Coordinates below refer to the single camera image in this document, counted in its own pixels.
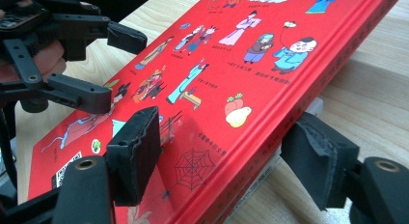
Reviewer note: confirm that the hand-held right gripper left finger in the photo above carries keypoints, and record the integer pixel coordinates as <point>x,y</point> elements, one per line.
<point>135,156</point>

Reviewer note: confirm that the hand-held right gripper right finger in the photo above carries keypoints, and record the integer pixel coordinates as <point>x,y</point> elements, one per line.
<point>318,162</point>

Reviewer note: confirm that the white book with green leaf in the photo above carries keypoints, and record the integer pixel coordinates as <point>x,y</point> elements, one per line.
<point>257,188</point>

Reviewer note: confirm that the red illustrated hardcover book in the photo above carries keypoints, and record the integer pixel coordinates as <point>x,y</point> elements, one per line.
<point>225,72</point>

